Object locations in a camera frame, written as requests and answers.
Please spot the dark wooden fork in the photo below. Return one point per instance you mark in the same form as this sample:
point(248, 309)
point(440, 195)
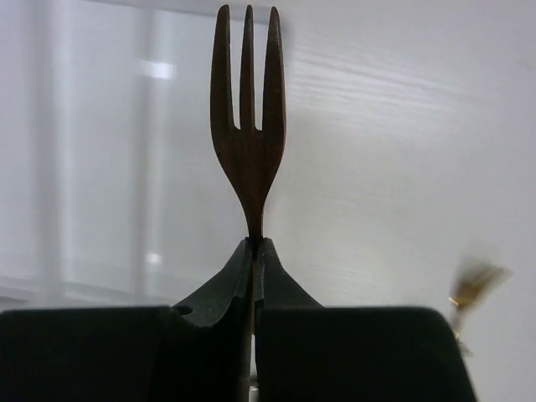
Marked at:
point(249, 155)

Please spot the gold fork green handle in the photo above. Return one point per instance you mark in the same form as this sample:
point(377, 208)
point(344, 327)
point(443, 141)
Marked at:
point(478, 273)

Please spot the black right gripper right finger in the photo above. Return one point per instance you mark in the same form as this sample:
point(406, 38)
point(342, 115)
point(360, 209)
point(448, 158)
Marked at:
point(305, 351)

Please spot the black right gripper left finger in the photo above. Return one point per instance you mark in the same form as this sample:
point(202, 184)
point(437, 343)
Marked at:
point(195, 350)

